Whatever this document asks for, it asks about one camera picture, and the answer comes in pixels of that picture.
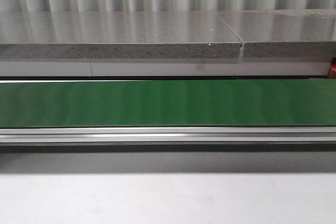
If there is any grey stone slab left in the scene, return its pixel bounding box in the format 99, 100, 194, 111
1, 11, 240, 60

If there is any grey stone slab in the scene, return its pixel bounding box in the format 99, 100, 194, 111
217, 9, 335, 58
1, 11, 240, 60

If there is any green conveyor belt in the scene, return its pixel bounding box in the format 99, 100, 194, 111
1, 79, 335, 128

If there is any grey stone slab right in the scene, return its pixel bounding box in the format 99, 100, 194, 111
217, 9, 335, 58

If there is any red orange plate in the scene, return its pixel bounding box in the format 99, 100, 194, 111
329, 58, 336, 79

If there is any aluminium conveyor frame rail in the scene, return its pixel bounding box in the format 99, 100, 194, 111
1, 126, 335, 145

